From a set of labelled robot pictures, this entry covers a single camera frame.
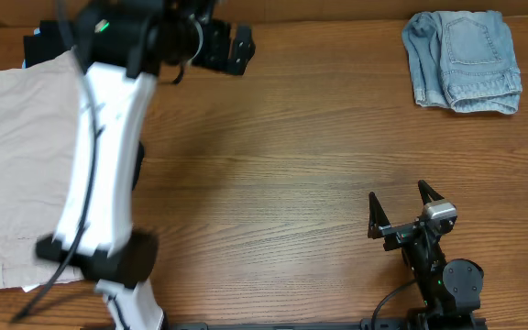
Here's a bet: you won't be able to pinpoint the beige folded shorts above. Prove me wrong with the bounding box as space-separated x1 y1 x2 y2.
0 52 80 290

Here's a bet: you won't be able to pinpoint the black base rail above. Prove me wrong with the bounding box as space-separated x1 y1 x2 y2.
80 316 488 330

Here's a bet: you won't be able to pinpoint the black folded garment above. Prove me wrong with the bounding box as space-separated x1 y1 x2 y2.
22 20 145 191

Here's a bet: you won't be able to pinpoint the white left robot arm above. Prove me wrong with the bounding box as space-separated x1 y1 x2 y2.
35 0 256 329

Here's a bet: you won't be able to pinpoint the light blue denim shorts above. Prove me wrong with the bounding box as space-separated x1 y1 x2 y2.
401 11 523 115

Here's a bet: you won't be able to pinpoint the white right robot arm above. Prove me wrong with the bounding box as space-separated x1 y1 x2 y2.
361 180 487 330

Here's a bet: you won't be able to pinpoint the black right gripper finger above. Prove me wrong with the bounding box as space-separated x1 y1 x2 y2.
418 180 444 205
368 192 391 239

